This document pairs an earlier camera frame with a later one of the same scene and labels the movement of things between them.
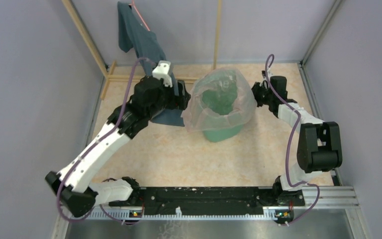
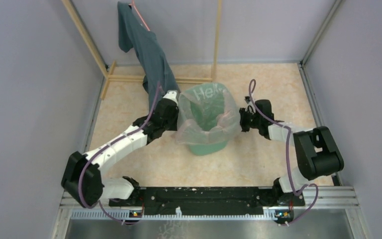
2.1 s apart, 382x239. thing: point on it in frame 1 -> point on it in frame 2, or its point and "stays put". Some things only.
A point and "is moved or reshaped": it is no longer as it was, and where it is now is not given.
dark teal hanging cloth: [133, 34] stays put
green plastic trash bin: [222, 110] is moved or reshaped
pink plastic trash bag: [219, 98] is moved or reshaped
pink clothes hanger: [133, 4] stays put
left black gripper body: [179, 102] -> [171, 124]
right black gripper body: [261, 94] -> [247, 120]
